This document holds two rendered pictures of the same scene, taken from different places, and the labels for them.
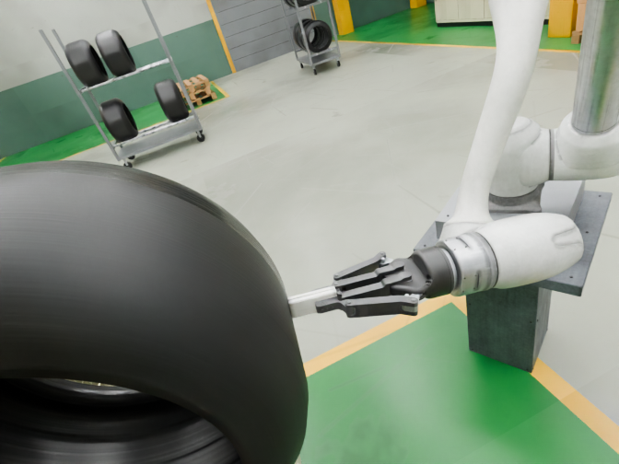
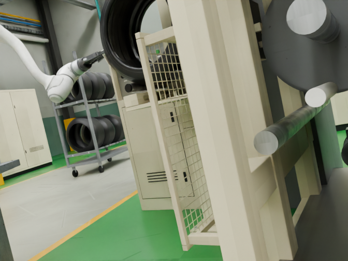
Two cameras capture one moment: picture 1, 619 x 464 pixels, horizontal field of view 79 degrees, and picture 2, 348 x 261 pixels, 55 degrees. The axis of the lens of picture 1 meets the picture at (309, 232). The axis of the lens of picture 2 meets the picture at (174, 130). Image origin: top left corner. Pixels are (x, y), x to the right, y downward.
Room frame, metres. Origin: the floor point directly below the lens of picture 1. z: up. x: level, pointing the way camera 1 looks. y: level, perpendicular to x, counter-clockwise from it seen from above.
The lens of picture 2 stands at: (1.83, 1.30, 0.75)
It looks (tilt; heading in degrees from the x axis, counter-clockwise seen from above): 4 degrees down; 214
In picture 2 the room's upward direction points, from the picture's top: 12 degrees counter-clockwise
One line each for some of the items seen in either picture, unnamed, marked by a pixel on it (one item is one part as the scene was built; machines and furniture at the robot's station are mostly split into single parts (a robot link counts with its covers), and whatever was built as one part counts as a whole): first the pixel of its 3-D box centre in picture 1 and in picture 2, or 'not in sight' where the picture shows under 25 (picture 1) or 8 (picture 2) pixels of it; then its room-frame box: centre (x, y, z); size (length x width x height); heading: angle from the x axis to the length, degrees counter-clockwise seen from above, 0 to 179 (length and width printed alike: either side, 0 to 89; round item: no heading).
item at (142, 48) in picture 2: not in sight; (218, 122); (0.55, 0.68, 0.65); 0.90 x 0.02 x 0.70; 2
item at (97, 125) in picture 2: not in sight; (93, 113); (-2.33, -3.02, 0.96); 1.30 x 0.62 x 1.92; 14
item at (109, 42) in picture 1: (134, 88); not in sight; (5.95, 1.70, 0.96); 1.30 x 0.62 x 1.92; 98
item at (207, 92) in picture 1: (192, 91); not in sight; (9.24, 1.49, 0.22); 1.27 x 0.90 x 0.43; 10
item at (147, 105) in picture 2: not in sight; (173, 99); (0.33, 0.34, 0.80); 0.37 x 0.36 x 0.02; 92
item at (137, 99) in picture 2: not in sight; (150, 97); (0.33, 0.20, 0.83); 0.36 x 0.09 x 0.06; 2
